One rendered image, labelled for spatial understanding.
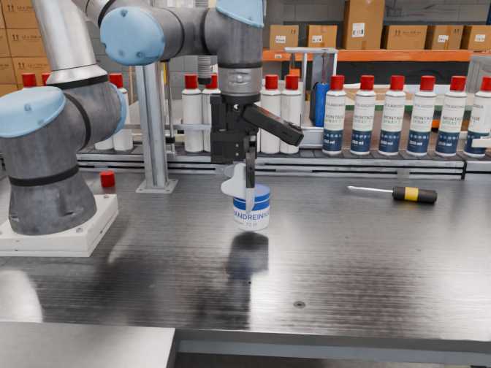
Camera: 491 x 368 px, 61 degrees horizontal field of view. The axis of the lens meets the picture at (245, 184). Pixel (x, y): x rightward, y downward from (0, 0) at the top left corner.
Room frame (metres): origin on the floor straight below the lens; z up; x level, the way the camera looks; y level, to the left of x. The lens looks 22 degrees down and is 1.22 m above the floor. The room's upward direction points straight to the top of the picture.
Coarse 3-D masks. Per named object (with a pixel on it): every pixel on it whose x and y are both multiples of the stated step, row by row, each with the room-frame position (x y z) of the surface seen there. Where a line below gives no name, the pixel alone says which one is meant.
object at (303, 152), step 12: (264, 156) 1.05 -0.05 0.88; (276, 156) 1.05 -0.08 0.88; (288, 156) 1.05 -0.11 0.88; (300, 156) 1.05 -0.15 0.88; (312, 156) 1.05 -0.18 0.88; (324, 156) 1.05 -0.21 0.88; (336, 156) 1.05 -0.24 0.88; (348, 156) 1.05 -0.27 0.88; (360, 156) 1.05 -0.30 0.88; (372, 156) 1.05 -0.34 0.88; (384, 156) 1.05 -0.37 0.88; (396, 156) 1.05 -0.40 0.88; (408, 156) 1.05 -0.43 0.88; (432, 156) 1.05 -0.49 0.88; (456, 156) 1.05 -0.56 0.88
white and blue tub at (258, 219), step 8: (256, 184) 0.74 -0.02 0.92; (256, 192) 0.70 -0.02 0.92; (264, 192) 0.70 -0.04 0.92; (240, 200) 0.69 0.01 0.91; (256, 200) 0.68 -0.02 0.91; (264, 200) 0.69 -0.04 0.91; (240, 208) 0.69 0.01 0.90; (256, 208) 0.68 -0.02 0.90; (264, 208) 0.69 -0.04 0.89; (240, 216) 0.69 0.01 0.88; (248, 216) 0.68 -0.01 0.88; (256, 216) 0.68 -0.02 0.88; (264, 216) 0.69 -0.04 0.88; (240, 224) 0.69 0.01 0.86; (248, 224) 0.68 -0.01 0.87; (256, 224) 0.68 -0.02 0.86; (264, 224) 0.69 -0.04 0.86
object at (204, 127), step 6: (126, 126) 1.07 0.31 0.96; (132, 126) 1.07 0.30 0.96; (138, 126) 1.07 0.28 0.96; (168, 126) 1.06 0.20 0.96; (174, 126) 1.06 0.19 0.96; (180, 126) 1.06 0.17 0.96; (186, 126) 1.06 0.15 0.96; (192, 126) 1.06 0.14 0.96; (198, 126) 1.06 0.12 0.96; (204, 126) 1.06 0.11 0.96; (210, 126) 1.06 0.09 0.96
